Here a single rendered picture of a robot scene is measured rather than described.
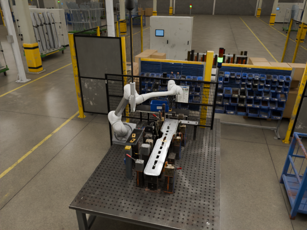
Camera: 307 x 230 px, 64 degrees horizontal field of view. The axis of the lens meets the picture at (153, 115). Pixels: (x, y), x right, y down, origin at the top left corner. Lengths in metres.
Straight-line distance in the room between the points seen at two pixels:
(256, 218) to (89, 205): 2.28
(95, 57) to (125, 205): 3.61
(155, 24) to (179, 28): 0.93
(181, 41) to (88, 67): 5.01
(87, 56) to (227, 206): 4.08
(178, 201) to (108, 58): 3.58
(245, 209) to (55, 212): 2.72
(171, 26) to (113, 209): 8.05
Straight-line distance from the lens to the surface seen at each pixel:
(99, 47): 5.54
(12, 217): 4.15
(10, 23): 9.41
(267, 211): 4.11
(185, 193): 3.02
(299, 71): 6.37
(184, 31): 9.86
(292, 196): 4.26
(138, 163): 2.85
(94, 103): 6.05
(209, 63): 3.94
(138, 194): 2.99
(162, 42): 10.06
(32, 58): 10.49
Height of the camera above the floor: 2.78
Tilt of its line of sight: 26 degrees down
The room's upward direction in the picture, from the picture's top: straight up
